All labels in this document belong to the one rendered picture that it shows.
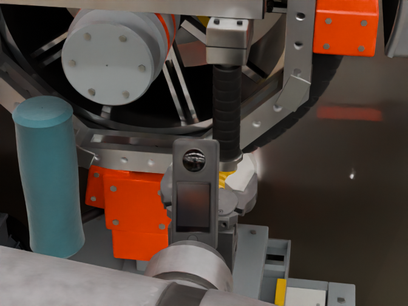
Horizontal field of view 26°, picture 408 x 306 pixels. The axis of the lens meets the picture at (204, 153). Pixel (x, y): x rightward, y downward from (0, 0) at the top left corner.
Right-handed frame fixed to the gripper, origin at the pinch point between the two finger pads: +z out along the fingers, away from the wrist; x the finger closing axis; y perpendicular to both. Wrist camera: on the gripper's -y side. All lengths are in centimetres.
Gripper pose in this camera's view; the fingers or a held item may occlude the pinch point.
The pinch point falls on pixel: (218, 152)
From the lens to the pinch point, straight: 104.5
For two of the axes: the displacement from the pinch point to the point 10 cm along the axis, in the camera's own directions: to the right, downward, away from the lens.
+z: 1.5, -5.4, 8.3
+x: 9.9, 0.8, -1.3
